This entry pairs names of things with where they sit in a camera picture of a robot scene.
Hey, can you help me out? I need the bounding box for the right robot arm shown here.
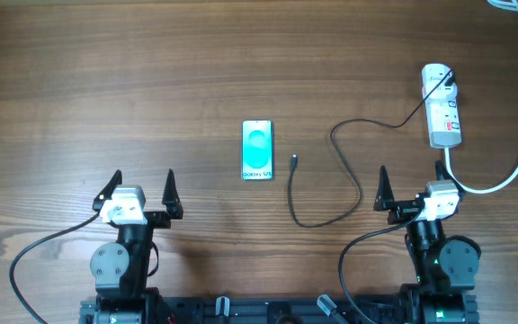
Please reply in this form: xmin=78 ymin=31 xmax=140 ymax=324
xmin=373 ymin=161 xmax=481 ymax=324

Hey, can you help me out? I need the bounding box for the white power strip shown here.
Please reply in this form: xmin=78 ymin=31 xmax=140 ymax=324
xmin=422 ymin=63 xmax=463 ymax=150

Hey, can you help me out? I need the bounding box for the white USB charger adapter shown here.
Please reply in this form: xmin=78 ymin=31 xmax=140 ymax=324
xmin=422 ymin=63 xmax=458 ymax=103

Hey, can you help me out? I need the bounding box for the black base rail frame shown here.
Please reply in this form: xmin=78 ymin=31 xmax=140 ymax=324
xmin=78 ymin=293 xmax=480 ymax=324

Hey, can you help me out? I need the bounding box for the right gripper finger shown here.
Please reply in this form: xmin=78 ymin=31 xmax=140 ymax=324
xmin=435 ymin=160 xmax=466 ymax=196
xmin=373 ymin=166 xmax=395 ymax=212

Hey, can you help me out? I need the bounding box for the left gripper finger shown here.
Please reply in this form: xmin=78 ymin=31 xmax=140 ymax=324
xmin=92 ymin=169 xmax=122 ymax=212
xmin=162 ymin=169 xmax=183 ymax=220

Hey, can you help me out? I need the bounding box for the black USB charging cable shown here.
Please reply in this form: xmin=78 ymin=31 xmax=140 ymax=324
xmin=287 ymin=68 xmax=457 ymax=229

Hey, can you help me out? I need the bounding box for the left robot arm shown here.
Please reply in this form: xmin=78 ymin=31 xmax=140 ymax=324
xmin=79 ymin=170 xmax=183 ymax=323

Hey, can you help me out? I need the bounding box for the black camera cable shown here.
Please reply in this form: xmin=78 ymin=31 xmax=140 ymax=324
xmin=8 ymin=211 xmax=103 ymax=324
xmin=337 ymin=211 xmax=424 ymax=324

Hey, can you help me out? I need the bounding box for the Galaxy smartphone with teal screen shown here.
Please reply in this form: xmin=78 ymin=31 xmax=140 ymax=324
xmin=241 ymin=120 xmax=273 ymax=181

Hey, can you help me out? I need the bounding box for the black left camera cable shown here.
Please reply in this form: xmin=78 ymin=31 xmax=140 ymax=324
xmin=8 ymin=211 xmax=103 ymax=324

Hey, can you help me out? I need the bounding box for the black right camera cable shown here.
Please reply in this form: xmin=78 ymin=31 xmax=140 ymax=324
xmin=337 ymin=211 xmax=424 ymax=324

